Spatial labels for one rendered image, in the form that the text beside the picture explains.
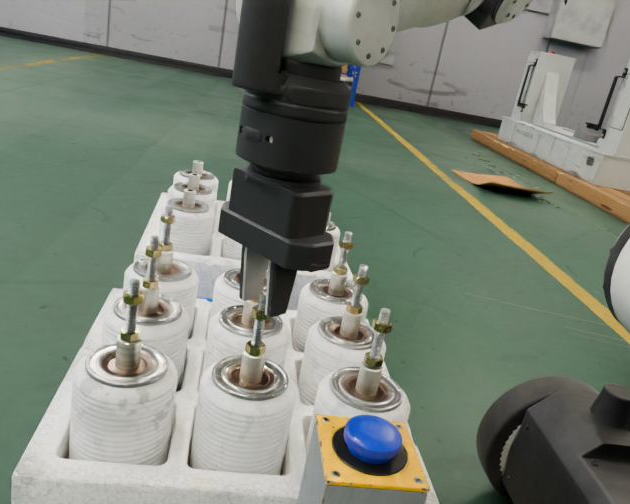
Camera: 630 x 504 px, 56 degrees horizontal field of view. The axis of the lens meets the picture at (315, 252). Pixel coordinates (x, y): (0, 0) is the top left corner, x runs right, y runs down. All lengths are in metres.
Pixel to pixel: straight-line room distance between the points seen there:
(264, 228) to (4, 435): 0.55
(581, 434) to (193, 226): 0.68
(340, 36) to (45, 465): 0.44
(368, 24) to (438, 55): 6.62
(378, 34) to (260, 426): 0.35
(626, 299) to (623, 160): 3.32
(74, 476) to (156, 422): 0.08
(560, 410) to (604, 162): 3.06
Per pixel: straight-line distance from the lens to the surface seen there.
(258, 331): 0.56
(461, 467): 0.99
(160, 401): 0.58
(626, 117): 3.83
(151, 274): 0.68
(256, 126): 0.47
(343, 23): 0.44
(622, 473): 0.77
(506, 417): 0.86
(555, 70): 5.13
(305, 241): 0.48
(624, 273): 0.55
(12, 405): 0.98
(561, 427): 0.80
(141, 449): 0.60
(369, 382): 0.60
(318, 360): 0.69
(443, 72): 7.10
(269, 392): 0.57
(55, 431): 0.64
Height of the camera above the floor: 0.57
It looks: 20 degrees down
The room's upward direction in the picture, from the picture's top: 11 degrees clockwise
